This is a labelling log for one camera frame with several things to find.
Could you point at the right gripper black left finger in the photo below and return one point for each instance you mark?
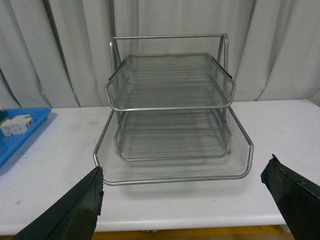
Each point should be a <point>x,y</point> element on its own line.
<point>74,216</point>

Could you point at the white curtain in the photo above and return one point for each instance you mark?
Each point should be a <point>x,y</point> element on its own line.
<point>55,53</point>

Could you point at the silver mesh tray rack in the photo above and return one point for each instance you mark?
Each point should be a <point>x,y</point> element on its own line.
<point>171,119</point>

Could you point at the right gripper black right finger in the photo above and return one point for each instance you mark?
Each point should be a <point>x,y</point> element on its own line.
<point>297,198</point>

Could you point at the white circuit breaker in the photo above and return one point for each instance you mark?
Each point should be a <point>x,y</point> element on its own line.
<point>18,125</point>

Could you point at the green knife switch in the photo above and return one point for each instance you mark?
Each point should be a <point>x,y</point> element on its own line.
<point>3,115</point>

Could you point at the blue plastic tray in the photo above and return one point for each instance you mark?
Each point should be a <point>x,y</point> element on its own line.
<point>9,145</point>

